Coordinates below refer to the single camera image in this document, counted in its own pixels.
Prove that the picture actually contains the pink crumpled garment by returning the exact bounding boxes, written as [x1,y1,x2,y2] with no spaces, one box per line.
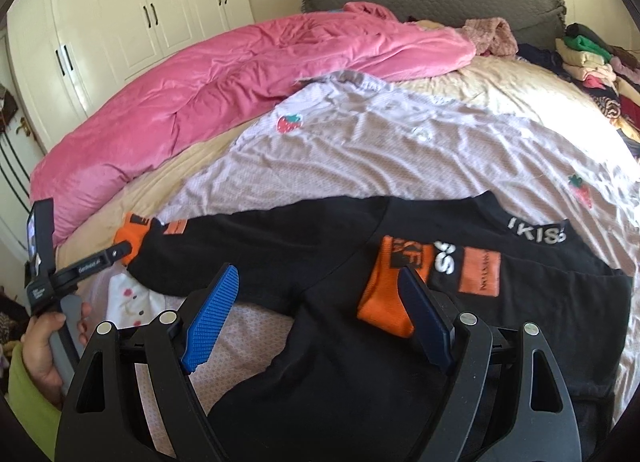
[458,18,518,58]

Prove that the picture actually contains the left hand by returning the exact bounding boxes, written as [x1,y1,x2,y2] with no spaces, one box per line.
[21,311,66,408]

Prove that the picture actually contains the black orange sweatshirt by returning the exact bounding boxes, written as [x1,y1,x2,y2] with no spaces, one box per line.
[116,192,632,461]

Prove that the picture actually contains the stack of folded clothes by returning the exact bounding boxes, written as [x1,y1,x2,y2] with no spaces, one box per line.
[516,22,640,161]

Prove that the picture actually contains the green sleeve forearm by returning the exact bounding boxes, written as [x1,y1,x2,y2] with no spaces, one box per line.
[6,344,61,461]

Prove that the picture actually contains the lilac strawberry print blanket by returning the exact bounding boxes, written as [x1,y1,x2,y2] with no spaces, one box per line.
[81,68,640,458]

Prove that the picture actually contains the pink quilt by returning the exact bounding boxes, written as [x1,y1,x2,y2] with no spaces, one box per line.
[30,11,476,244]

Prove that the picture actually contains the cream wardrobe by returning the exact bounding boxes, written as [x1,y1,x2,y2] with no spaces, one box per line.
[6,0,254,151]

